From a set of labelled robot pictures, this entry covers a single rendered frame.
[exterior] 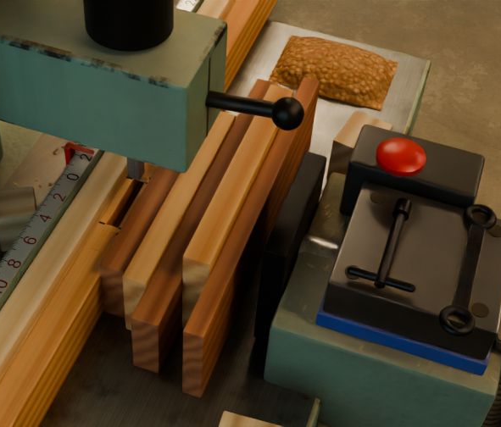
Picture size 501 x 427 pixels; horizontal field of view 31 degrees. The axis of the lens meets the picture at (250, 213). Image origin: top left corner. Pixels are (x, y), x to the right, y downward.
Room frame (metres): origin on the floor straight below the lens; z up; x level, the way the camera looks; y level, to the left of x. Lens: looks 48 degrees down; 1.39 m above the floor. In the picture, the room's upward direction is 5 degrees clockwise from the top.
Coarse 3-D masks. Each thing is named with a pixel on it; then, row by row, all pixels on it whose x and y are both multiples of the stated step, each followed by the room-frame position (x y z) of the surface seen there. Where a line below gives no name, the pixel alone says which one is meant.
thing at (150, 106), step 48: (0, 0) 0.45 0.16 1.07; (48, 0) 0.45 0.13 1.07; (0, 48) 0.41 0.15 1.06; (48, 48) 0.41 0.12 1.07; (96, 48) 0.41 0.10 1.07; (192, 48) 0.42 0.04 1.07; (0, 96) 0.41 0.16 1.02; (48, 96) 0.41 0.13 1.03; (96, 96) 0.40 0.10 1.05; (144, 96) 0.39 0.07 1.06; (192, 96) 0.39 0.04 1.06; (96, 144) 0.40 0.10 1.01; (144, 144) 0.39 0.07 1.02; (192, 144) 0.39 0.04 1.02
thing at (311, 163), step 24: (312, 168) 0.41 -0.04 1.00; (288, 192) 0.38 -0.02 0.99; (312, 192) 0.39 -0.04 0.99; (288, 216) 0.36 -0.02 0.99; (312, 216) 0.40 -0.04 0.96; (288, 240) 0.34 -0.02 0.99; (312, 240) 0.37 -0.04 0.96; (264, 264) 0.33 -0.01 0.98; (288, 264) 0.34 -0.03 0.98; (264, 288) 0.33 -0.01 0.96; (264, 312) 0.33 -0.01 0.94; (264, 336) 0.33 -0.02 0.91
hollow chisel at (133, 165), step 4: (128, 160) 0.43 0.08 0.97; (132, 160) 0.43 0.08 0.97; (136, 160) 0.42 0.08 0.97; (128, 164) 0.43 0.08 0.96; (132, 164) 0.43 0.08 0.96; (136, 164) 0.42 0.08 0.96; (140, 164) 0.43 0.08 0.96; (128, 168) 0.43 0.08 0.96; (132, 168) 0.43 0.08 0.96; (136, 168) 0.42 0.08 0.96; (140, 168) 0.43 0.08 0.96; (128, 172) 0.43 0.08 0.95; (132, 172) 0.43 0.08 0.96; (136, 172) 0.42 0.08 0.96; (140, 172) 0.43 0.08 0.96; (128, 176) 0.43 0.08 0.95; (132, 176) 0.43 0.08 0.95; (136, 176) 0.42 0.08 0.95; (140, 176) 0.43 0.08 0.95
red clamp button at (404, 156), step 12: (384, 144) 0.40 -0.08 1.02; (396, 144) 0.40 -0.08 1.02; (408, 144) 0.40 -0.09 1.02; (384, 156) 0.39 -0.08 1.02; (396, 156) 0.39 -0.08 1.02; (408, 156) 0.39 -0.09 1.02; (420, 156) 0.40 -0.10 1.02; (384, 168) 0.39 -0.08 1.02; (396, 168) 0.38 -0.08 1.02; (408, 168) 0.38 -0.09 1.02; (420, 168) 0.39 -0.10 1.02
